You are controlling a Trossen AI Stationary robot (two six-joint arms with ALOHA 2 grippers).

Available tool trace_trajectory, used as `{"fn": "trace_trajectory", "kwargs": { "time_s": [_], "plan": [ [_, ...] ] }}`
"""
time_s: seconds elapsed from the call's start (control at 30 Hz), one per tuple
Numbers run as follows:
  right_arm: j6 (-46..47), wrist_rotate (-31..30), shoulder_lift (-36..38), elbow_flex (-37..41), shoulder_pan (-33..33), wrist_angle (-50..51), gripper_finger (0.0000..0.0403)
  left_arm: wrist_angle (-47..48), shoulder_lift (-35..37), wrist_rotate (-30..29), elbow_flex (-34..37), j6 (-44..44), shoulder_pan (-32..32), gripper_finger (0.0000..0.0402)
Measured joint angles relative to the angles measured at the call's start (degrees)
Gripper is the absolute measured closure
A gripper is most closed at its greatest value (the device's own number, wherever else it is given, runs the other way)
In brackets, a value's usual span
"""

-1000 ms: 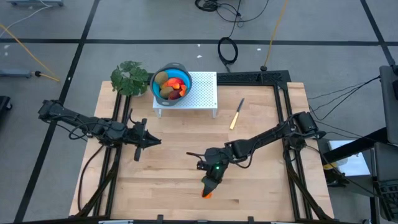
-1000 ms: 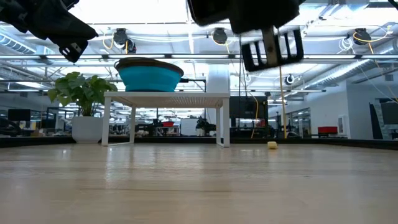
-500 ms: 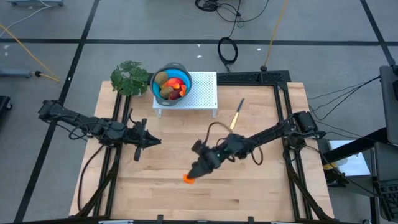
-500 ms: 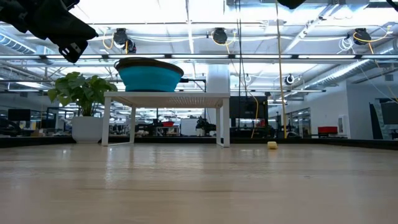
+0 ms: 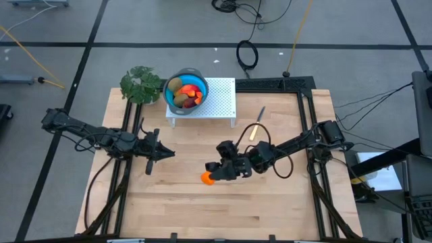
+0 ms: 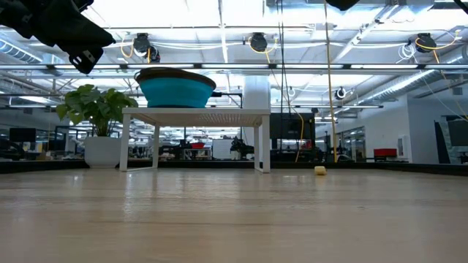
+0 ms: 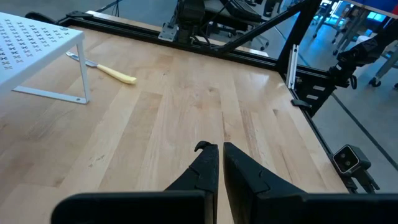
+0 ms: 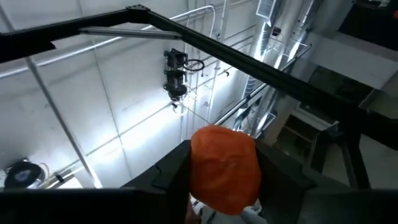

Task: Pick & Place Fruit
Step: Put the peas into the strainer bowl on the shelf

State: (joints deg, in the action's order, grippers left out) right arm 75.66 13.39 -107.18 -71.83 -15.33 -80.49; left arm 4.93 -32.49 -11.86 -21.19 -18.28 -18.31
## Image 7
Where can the white perforated metal shelf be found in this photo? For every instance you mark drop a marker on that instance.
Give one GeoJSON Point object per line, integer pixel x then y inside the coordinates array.
{"type": "Point", "coordinates": [31, 46]}

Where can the silver post bracket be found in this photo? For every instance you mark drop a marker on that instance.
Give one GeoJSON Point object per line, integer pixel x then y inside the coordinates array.
{"type": "Point", "coordinates": [292, 67]}

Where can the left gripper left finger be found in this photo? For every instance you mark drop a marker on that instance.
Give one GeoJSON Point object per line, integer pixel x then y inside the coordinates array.
{"type": "Point", "coordinates": [155, 208]}

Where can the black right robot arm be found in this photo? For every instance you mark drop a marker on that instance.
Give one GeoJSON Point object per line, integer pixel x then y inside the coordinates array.
{"type": "Point", "coordinates": [189, 15]}

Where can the black table clip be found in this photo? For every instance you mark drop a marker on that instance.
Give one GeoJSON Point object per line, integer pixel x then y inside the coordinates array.
{"type": "Point", "coordinates": [300, 103]}

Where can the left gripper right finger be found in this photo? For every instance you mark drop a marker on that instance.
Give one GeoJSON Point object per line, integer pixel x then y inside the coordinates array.
{"type": "Point", "coordinates": [280, 208]}

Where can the grey depth camera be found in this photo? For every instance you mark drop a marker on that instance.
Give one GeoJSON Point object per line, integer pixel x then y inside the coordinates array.
{"type": "Point", "coordinates": [349, 158]}

